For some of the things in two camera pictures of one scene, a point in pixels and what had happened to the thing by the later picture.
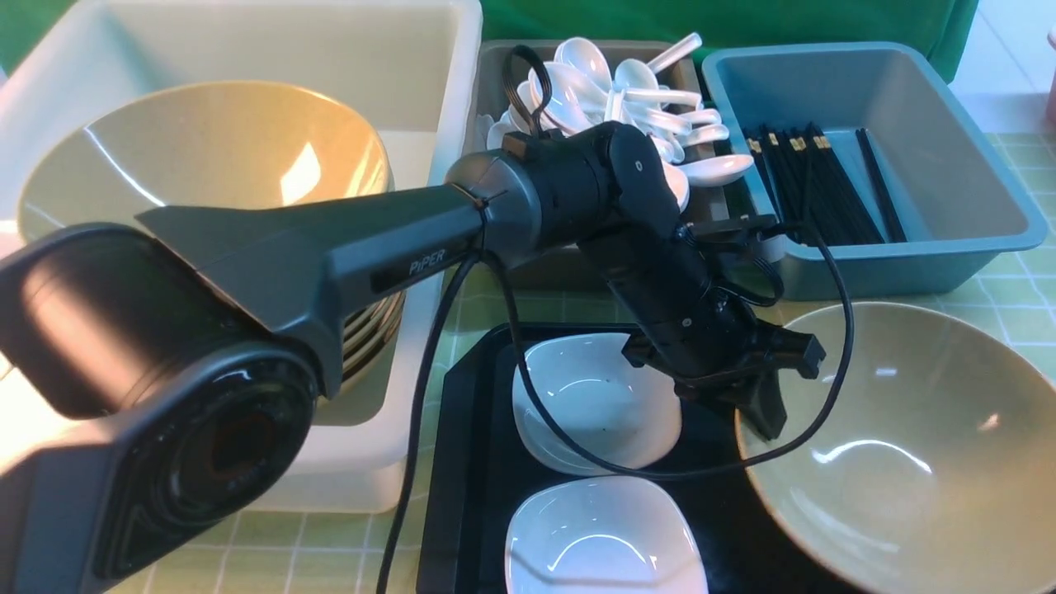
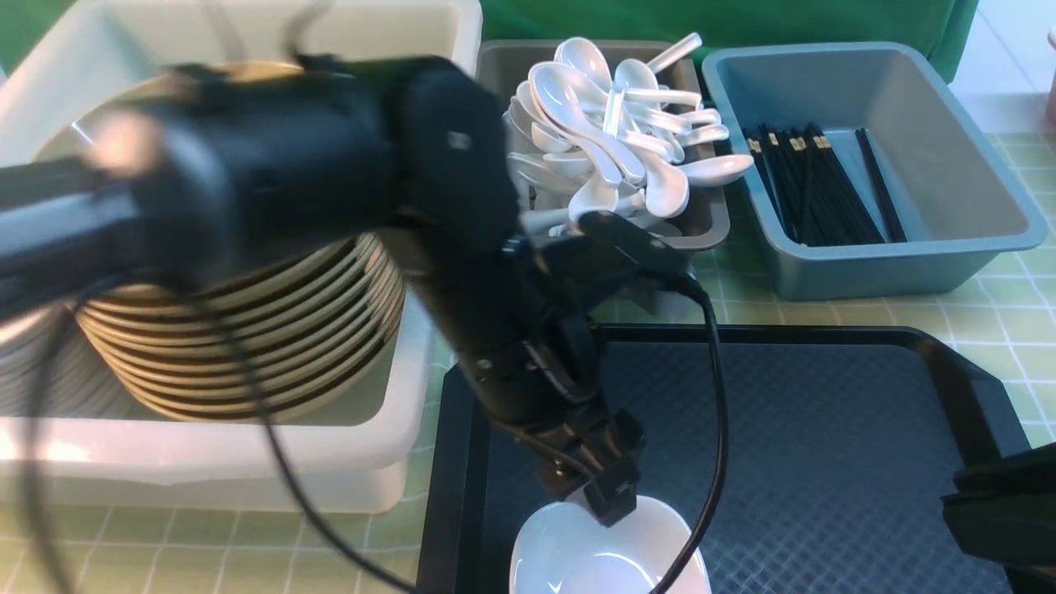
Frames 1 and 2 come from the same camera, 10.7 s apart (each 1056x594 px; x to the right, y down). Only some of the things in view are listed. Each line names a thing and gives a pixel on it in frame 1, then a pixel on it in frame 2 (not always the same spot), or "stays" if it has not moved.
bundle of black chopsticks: x=813 y=194 stays
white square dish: x=601 y=535 stays
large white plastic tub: x=407 y=67 stays
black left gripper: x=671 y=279 to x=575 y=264
